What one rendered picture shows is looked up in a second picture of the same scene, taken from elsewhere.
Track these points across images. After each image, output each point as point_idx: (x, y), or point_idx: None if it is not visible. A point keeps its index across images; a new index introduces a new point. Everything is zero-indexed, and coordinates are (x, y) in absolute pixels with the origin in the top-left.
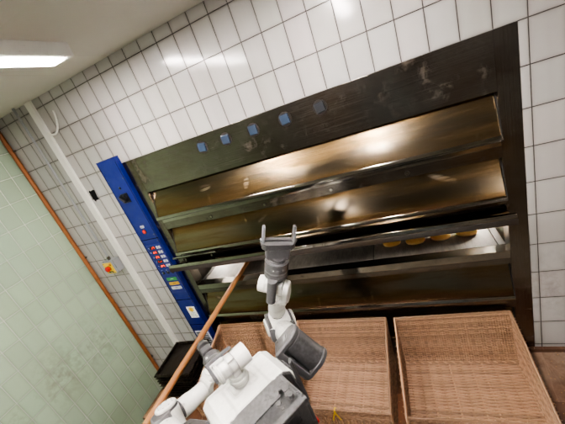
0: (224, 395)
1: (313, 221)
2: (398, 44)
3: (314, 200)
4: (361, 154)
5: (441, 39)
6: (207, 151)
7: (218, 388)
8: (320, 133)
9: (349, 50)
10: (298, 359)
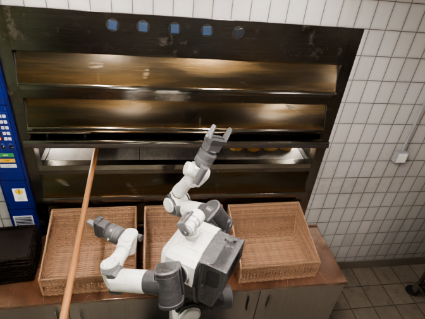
0: (183, 245)
1: (195, 121)
2: (305, 11)
3: (200, 104)
4: (253, 78)
5: (328, 20)
6: (116, 31)
7: (173, 242)
8: (230, 52)
9: (275, 0)
10: (218, 223)
